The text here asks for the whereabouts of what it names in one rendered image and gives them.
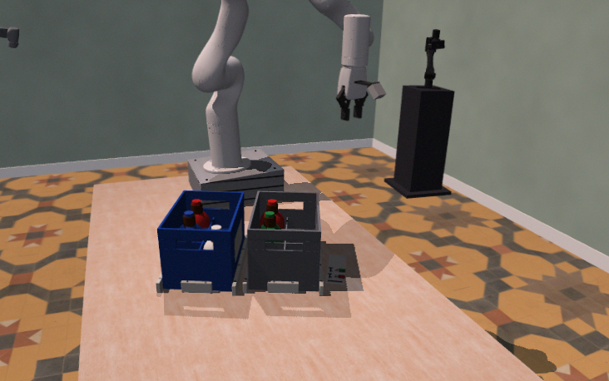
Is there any blue bottle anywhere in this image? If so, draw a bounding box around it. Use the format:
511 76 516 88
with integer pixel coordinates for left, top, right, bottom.
177 210 202 242

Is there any white bottle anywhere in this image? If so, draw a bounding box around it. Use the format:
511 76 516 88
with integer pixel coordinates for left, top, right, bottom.
203 225 222 250

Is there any red bottle with pink label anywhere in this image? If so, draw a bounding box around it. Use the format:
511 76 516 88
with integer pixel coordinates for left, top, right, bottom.
260 200 285 229

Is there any green bottle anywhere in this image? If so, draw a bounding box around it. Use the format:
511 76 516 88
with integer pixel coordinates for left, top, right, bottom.
259 211 283 243

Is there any blue plastic crate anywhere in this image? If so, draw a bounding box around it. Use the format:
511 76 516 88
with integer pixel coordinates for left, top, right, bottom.
157 190 245 292

